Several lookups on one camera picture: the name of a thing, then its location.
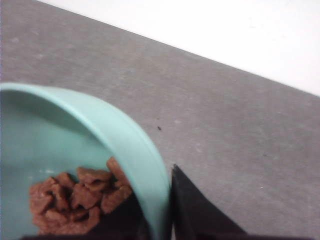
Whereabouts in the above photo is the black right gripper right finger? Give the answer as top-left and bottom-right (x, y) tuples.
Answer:
(170, 164), (251, 240)

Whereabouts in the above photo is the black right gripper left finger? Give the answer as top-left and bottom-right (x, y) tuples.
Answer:
(22, 193), (152, 240)

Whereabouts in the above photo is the brown beef cubes pile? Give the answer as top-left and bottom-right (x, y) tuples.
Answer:
(28, 157), (133, 236)

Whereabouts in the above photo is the teal green bowl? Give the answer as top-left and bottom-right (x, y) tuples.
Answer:
(0, 83), (171, 240)

